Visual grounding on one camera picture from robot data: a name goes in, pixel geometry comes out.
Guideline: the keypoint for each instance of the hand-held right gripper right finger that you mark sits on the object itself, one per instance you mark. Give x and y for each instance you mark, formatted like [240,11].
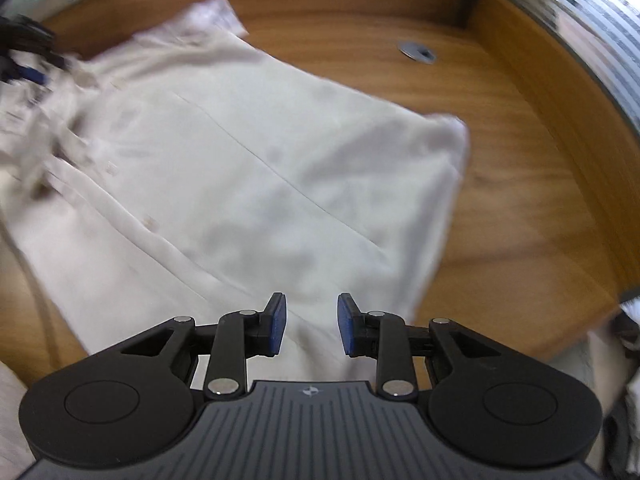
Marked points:
[345,325]

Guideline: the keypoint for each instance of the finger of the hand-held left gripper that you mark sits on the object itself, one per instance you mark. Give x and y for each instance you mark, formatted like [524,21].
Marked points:
[31,76]
[25,35]

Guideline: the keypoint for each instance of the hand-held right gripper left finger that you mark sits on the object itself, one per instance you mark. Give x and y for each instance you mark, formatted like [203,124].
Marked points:
[277,322]

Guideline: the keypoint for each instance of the white shirt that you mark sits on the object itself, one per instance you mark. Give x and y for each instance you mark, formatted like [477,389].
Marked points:
[240,160]

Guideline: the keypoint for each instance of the white and dark clothes pile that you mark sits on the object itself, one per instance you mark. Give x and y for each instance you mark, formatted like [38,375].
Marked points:
[625,385]

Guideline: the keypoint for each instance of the light grey cloth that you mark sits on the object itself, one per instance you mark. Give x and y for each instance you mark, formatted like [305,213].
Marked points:
[10,425]

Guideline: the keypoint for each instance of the wooden desk partition grey rim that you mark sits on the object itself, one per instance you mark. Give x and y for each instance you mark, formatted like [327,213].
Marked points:
[550,90]

